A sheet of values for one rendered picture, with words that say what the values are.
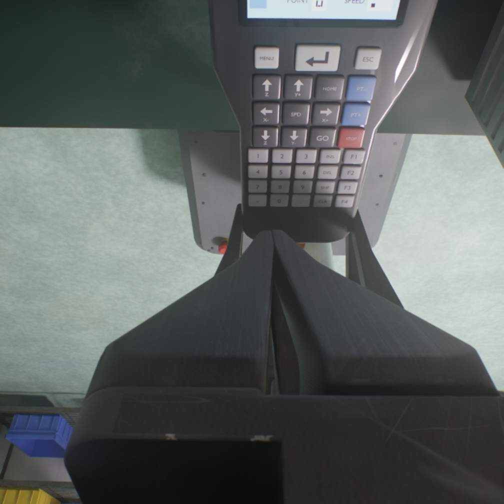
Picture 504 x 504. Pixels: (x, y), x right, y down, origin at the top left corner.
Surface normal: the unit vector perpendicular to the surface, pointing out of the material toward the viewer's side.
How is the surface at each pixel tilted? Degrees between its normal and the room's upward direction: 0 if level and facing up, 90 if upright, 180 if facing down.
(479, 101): 90
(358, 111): 0
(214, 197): 0
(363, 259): 81
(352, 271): 39
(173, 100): 0
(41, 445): 90
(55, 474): 90
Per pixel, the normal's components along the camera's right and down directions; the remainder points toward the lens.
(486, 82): -1.00, -0.02
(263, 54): -0.01, 0.77
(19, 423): 0.01, -0.64
